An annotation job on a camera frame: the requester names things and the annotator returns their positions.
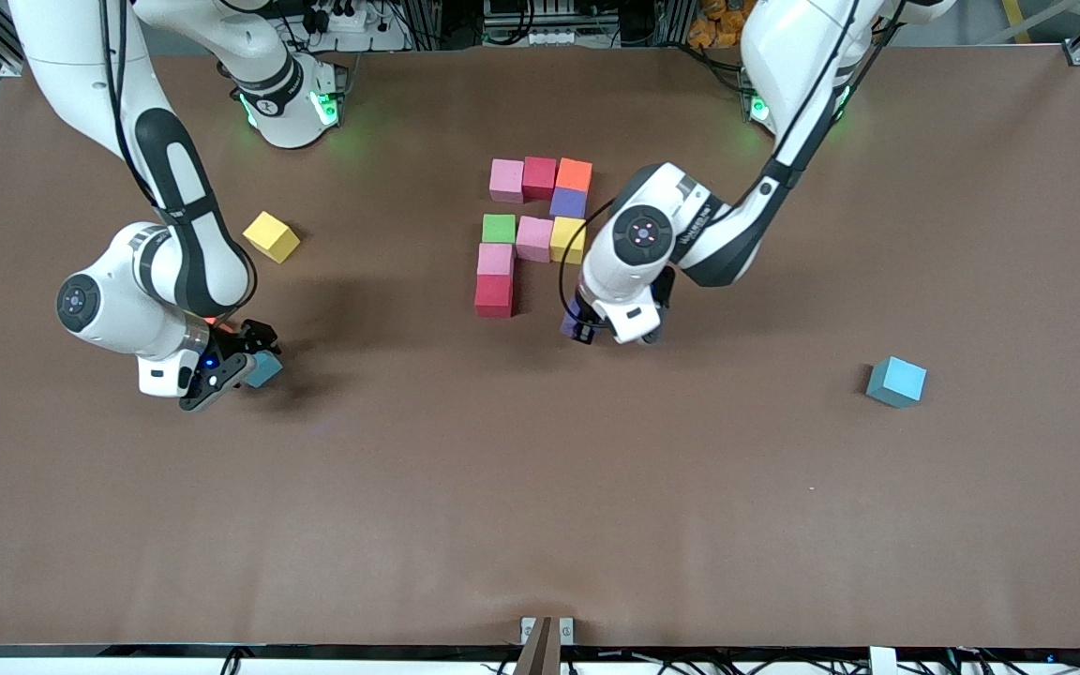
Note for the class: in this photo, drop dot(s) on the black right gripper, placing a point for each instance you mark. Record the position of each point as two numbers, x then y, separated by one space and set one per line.
247 337

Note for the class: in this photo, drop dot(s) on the purple foam cube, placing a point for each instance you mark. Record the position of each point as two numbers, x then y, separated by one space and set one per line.
568 204
568 326

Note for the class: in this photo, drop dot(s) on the teal foam cube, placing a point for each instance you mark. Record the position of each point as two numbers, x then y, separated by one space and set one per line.
896 382
266 370

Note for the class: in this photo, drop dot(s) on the yellow foam cube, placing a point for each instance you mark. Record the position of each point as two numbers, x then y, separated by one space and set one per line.
271 236
566 239

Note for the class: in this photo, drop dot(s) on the red foam cube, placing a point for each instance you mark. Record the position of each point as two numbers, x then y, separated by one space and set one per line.
494 297
541 178

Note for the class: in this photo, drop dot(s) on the pink foam cube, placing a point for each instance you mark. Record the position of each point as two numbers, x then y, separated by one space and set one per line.
506 180
496 260
534 239

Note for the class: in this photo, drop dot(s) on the green foam cube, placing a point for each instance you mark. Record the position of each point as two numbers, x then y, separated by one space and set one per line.
498 230

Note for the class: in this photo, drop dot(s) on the orange foam cube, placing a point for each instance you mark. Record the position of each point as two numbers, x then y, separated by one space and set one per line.
223 322
574 174

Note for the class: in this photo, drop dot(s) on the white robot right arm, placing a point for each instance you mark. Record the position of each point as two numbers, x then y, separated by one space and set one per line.
79 302

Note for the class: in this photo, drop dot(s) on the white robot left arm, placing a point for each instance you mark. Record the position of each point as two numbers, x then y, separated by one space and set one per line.
645 234

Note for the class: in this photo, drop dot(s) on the brown paper table cover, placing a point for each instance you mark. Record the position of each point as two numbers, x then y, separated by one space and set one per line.
540 525

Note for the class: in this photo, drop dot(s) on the slim white power strip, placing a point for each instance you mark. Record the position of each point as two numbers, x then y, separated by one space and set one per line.
540 37

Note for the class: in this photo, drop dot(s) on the white power strip with plugs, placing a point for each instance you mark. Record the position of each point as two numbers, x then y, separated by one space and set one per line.
381 37

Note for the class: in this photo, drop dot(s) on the bag of orange items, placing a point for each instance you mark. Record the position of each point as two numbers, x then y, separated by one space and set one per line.
713 26

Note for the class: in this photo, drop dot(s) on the brown wooden stick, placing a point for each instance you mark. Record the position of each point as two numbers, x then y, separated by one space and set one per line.
540 656

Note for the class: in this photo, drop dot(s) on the white tag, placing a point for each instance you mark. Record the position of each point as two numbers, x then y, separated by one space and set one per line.
882 661

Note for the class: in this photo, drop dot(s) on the small metal bracket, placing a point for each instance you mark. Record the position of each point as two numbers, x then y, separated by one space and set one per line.
528 626

